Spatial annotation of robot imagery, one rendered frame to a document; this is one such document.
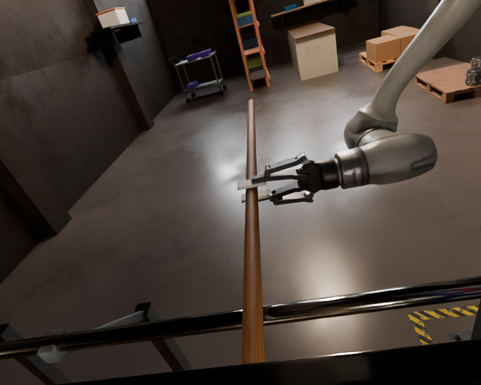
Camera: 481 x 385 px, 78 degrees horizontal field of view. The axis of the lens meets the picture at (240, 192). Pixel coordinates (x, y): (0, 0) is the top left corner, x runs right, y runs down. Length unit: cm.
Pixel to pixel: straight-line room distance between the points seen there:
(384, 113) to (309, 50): 592
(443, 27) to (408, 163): 26
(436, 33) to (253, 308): 61
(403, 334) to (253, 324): 147
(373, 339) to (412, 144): 128
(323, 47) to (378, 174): 611
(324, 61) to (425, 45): 606
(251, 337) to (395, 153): 48
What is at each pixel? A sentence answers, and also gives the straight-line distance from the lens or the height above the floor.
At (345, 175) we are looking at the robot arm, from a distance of 69.
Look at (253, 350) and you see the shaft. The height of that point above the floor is 121.
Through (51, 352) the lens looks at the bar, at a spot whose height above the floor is 117.
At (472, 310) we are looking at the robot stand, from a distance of 201.
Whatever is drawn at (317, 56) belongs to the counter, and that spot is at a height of 39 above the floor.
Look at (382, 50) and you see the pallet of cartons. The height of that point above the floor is 33.
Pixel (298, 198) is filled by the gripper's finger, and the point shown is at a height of 115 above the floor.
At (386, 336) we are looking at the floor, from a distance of 184.
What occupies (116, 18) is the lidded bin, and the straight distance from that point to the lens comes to 607.
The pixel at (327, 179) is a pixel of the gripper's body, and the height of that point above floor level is 121.
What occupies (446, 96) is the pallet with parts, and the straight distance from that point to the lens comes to 446.
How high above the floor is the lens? 157
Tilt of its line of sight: 31 degrees down
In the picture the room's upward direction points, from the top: 17 degrees counter-clockwise
